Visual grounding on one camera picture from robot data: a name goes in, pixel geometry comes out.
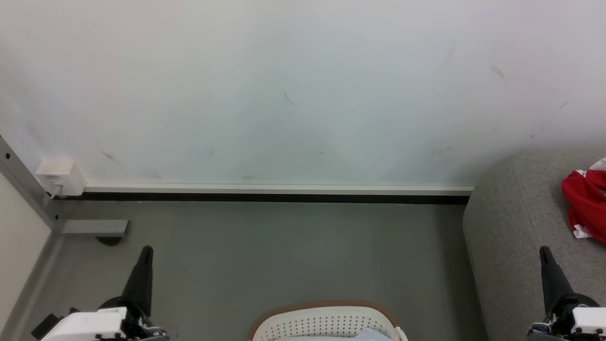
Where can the grey metal frame post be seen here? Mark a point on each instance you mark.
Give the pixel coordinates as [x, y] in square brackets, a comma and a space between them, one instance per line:
[26, 187]

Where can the light blue garment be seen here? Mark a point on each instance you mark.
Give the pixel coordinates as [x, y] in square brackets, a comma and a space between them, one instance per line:
[364, 336]

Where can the black round foot pad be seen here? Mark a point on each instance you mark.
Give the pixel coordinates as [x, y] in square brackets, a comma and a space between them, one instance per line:
[110, 241]

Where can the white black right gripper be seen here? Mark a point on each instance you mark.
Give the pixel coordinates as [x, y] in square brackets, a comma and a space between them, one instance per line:
[587, 324]

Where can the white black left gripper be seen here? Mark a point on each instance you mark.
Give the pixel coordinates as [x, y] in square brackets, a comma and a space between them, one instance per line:
[90, 326]

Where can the black left wrist connector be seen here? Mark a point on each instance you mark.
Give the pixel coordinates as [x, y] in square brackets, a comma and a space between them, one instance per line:
[45, 327]

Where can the grey fabric sofa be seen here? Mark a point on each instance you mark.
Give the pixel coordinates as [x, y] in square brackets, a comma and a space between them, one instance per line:
[521, 213]

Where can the grey metal frame foot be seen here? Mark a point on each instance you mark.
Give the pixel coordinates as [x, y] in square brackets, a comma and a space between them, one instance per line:
[94, 228]

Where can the white perforated laundry basket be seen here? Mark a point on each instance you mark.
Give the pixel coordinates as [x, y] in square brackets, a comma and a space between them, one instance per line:
[322, 319]

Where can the cream partition panel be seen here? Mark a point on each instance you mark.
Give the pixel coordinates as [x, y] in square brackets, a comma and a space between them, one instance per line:
[16, 246]

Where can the red and white garment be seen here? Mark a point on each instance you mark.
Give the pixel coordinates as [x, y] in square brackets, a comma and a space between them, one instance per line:
[589, 203]

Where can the white black baseboard strip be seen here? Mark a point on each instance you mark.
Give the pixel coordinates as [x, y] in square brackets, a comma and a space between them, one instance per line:
[279, 193]

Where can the white wall outlet box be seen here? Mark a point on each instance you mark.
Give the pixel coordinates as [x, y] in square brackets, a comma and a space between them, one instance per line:
[60, 174]

